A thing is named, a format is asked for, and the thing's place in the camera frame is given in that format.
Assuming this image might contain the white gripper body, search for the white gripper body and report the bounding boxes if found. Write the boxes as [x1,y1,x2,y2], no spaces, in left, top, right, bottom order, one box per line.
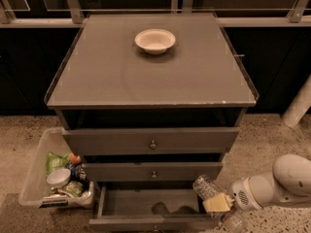
[229,174,275,212]

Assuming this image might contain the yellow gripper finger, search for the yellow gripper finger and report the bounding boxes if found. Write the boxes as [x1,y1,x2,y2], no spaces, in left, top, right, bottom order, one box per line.
[203,193,234,213]

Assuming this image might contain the clear plastic water bottle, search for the clear plastic water bottle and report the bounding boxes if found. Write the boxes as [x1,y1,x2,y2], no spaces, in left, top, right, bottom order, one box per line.
[192,175,249,233]

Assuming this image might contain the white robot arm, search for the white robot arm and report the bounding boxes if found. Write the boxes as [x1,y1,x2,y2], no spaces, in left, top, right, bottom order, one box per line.
[192,154,311,213]

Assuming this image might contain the grey middle drawer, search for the grey middle drawer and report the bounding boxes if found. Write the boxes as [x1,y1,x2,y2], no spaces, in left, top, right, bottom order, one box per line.
[83,162,223,182]

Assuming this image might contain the grey top drawer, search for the grey top drawer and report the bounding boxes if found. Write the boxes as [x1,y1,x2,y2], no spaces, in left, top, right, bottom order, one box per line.
[62,127,239,156]

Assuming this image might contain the grey open bottom drawer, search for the grey open bottom drawer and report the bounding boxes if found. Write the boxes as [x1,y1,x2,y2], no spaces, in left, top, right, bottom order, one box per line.
[89,182,218,232]

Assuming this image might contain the grey drawer cabinet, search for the grey drawer cabinet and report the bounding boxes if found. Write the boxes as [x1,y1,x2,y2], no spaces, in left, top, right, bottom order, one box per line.
[44,12,260,233]

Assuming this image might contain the dark blue snack bag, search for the dark blue snack bag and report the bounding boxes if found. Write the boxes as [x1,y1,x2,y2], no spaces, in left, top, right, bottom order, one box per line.
[66,162,86,182]

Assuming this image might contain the green snack packet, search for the green snack packet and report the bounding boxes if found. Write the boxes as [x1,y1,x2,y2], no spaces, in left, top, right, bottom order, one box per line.
[51,181,84,198]

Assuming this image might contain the small white cup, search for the small white cup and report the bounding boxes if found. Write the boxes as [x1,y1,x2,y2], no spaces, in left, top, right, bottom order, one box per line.
[47,168,71,187]

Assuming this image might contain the clear plastic storage bin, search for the clear plastic storage bin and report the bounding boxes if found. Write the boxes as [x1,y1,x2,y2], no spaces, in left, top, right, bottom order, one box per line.
[18,127,94,209]

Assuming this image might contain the green snack bag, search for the green snack bag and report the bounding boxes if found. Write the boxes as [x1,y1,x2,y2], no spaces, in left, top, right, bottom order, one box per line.
[46,151,70,176]

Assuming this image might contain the metal railing frame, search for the metal railing frame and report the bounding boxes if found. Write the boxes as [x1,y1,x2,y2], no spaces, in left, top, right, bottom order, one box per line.
[1,0,311,28]

